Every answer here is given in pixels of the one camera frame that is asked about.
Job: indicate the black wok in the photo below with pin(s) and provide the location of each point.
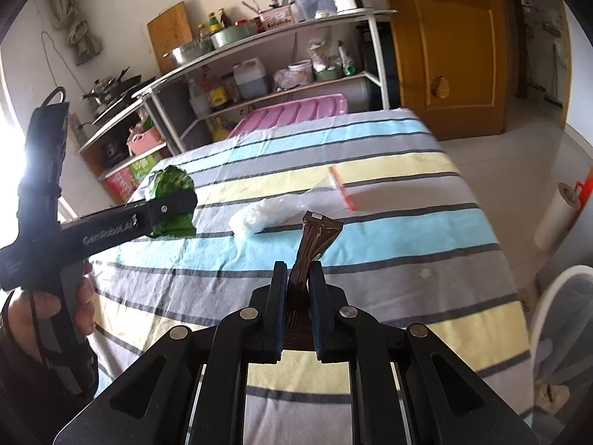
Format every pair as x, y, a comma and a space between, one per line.
123, 84

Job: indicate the clear plastic zip bag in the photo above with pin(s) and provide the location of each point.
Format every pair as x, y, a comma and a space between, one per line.
252, 215

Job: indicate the low white shelf rack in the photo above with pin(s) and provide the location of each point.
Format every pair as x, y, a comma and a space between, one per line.
116, 123

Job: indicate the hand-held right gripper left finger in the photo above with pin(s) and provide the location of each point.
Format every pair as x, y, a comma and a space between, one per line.
277, 315

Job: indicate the dark sauce bottle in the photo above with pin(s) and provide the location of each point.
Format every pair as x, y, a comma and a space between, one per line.
224, 18

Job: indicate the yellow oil bottle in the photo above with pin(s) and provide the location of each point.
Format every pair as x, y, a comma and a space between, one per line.
222, 129

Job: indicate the white plastic bottle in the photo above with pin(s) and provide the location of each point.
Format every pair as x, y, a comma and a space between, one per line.
198, 101

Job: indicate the white paper roll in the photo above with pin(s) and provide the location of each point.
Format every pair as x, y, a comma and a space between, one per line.
553, 222

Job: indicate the green basin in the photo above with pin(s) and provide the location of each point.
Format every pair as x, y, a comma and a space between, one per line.
231, 35

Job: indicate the power strip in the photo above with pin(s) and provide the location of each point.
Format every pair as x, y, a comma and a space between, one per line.
78, 127

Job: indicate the green snack packet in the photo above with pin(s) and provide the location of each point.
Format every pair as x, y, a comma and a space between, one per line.
169, 183

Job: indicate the clear plastic food bag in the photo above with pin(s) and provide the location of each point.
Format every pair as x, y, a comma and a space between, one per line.
285, 81

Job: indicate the wooden door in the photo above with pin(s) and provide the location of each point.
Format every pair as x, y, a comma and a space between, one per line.
454, 55

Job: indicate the dark jar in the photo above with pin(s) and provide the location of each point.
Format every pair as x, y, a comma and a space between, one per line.
230, 89

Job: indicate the brown snack wrapper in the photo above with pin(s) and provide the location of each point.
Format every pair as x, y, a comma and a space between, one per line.
315, 236

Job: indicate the clear storage container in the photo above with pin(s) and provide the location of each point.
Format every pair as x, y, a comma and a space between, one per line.
312, 4

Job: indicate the tall white shelf rack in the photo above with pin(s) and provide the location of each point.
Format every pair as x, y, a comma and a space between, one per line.
296, 32

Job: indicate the pink storage basket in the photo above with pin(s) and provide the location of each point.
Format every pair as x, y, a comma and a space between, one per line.
144, 141

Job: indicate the striped bedsheet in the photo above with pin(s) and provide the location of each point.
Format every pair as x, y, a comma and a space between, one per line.
370, 250

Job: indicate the black rice cooker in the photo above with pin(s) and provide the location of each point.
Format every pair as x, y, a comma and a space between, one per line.
115, 148

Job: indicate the person's left hand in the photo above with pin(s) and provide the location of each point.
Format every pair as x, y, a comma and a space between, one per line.
85, 301

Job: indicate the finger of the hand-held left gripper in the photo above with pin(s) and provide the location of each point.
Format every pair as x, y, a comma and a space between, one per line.
171, 206

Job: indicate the white jug with dark liquid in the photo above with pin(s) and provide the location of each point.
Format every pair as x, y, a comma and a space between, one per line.
250, 79

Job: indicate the white round tub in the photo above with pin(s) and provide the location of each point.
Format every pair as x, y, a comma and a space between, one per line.
300, 72

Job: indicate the pink utensil basket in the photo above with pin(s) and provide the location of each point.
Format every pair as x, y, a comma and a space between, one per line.
278, 18

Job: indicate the pink plastic tray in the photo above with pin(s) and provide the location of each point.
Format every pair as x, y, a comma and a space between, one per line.
287, 113

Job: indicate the green box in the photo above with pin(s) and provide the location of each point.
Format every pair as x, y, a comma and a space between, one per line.
144, 167

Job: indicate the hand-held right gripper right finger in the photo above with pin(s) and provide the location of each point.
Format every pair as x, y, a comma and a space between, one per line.
319, 315

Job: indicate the steel pot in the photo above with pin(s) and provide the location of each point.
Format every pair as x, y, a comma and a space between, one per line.
104, 95

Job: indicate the green bowl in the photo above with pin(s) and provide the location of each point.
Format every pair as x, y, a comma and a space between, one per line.
328, 73

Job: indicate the white trash bin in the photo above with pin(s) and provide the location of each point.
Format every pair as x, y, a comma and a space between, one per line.
544, 301

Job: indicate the red box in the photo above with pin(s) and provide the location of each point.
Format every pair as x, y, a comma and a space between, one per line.
121, 184

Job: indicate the yellow label bottle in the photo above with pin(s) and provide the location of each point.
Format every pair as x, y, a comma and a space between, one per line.
217, 96

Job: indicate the green white bottle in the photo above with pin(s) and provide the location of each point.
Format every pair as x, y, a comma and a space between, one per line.
347, 60

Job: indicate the steel basin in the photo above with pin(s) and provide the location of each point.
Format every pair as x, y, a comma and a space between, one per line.
187, 53

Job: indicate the hanging cloth bag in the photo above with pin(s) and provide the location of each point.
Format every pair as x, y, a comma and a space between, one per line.
83, 41

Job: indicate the crumpled food bags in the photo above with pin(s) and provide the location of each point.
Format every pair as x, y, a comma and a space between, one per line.
324, 55

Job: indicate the wooden cutting board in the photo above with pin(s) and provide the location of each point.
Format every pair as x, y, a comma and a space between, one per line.
169, 37

